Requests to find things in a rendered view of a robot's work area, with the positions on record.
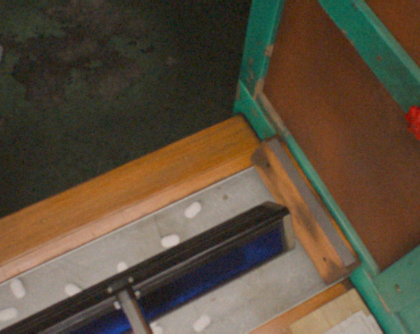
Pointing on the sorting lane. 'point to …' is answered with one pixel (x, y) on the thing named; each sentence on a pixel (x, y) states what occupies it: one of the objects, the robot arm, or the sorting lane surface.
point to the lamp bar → (173, 275)
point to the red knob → (419, 122)
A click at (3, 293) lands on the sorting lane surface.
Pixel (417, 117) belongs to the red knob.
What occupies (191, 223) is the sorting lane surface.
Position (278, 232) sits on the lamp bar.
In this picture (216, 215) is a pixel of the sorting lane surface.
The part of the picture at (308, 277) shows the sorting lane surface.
